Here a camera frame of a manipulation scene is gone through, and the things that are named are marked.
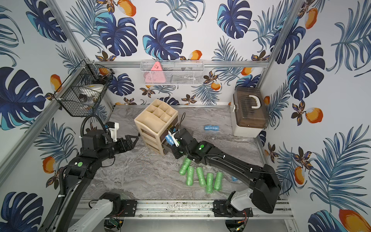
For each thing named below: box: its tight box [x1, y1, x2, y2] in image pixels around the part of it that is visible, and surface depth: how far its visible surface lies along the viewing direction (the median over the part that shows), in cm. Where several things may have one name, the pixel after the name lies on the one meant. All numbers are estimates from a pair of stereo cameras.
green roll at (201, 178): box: [196, 166, 207, 188], surface depth 85 cm
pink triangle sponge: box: [143, 61, 166, 84], surface depth 92 cm
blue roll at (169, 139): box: [165, 134, 175, 146], surface depth 78 cm
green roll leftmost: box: [178, 156, 192, 176], surface depth 89 cm
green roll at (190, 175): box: [185, 165, 195, 187], surface depth 86 cm
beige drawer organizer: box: [134, 98, 179, 156], surface depth 83 cm
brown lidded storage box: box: [230, 86, 269, 138], surface depth 98 cm
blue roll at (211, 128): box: [203, 125, 220, 131], surface depth 106 cm
